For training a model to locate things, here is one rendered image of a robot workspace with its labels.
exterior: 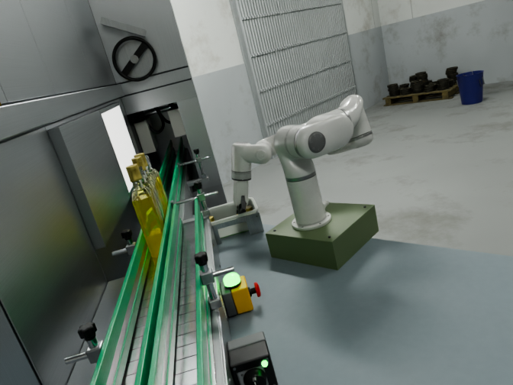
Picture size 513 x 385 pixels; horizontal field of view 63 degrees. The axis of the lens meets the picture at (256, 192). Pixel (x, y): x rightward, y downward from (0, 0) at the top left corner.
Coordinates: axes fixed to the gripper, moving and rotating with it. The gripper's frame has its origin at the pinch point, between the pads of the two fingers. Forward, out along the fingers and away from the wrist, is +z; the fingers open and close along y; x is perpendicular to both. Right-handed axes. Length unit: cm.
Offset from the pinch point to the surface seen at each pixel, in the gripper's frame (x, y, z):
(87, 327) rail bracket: -38, 87, -11
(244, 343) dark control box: -10, 80, -1
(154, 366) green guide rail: -26, 97, -10
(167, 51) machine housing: -28, -73, -63
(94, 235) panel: -46, 41, -10
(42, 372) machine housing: -46, 87, -3
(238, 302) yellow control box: -8, 57, 4
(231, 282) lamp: -10, 56, -2
